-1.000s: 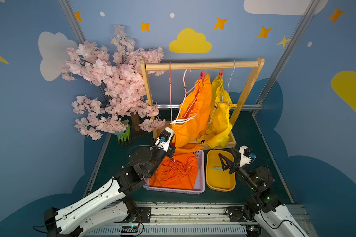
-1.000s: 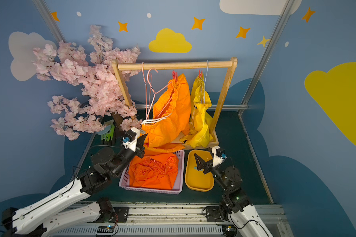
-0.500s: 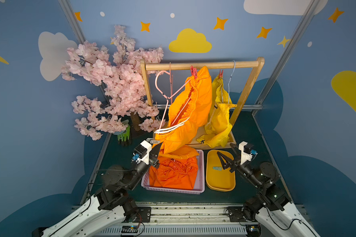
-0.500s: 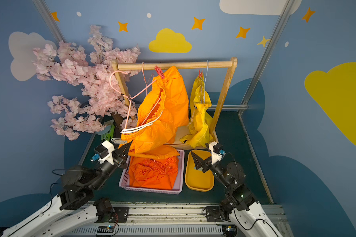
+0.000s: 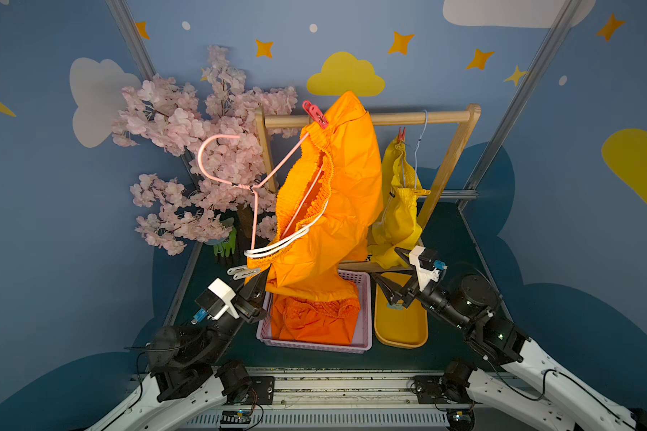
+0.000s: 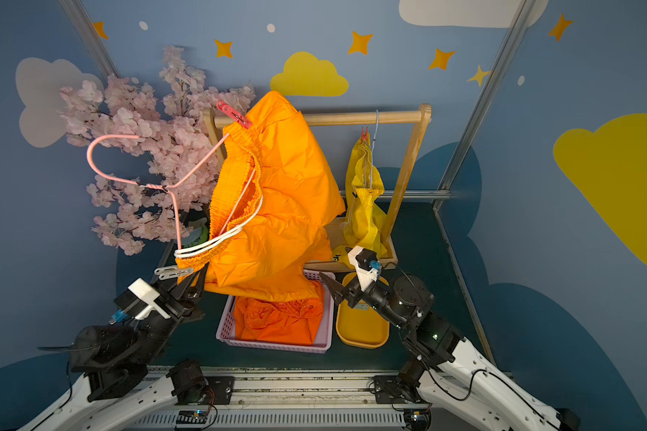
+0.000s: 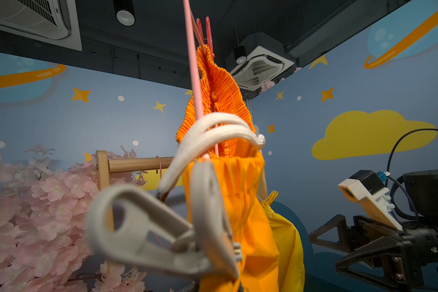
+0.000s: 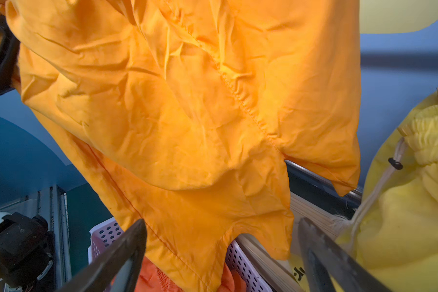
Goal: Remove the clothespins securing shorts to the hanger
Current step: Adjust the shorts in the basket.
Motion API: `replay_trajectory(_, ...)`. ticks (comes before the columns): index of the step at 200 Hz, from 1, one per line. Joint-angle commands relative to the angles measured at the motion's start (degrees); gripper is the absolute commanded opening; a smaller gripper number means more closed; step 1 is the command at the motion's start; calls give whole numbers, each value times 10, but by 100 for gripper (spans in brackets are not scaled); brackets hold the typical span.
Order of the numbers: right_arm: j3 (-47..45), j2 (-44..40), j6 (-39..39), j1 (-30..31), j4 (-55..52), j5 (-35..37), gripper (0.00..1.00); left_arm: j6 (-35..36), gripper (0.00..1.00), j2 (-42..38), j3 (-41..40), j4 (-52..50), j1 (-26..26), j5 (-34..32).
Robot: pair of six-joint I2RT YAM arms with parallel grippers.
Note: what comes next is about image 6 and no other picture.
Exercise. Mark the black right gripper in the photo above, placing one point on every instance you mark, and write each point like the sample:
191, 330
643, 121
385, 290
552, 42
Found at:
353, 290

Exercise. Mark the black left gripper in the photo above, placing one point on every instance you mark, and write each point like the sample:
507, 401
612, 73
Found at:
182, 294

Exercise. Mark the grey clothespin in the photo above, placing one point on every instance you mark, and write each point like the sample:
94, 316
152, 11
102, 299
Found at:
169, 272

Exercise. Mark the dark orange shorts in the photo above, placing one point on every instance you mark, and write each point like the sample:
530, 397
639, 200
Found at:
293, 323

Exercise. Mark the light orange shorts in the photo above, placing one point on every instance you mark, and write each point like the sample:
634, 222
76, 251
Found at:
268, 213

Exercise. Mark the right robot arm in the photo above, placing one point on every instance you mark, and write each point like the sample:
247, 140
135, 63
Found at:
446, 370

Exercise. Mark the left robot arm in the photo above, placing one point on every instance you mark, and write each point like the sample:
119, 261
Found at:
112, 360

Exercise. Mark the yellow shorts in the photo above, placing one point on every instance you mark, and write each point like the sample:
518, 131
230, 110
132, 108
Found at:
363, 218

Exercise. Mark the yellow plastic tray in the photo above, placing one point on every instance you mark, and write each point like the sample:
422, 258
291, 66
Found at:
361, 326

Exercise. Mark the pink plastic basket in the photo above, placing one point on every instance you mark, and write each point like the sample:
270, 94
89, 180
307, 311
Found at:
226, 330

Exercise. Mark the pink cherry blossom tree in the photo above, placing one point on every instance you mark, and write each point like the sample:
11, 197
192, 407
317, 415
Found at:
169, 133

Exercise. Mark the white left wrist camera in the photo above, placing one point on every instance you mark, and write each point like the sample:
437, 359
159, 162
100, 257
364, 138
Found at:
137, 302

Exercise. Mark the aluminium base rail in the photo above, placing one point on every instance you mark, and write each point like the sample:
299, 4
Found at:
315, 399

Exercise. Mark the light blue wire hanger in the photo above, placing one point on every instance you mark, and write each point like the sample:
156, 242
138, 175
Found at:
372, 147

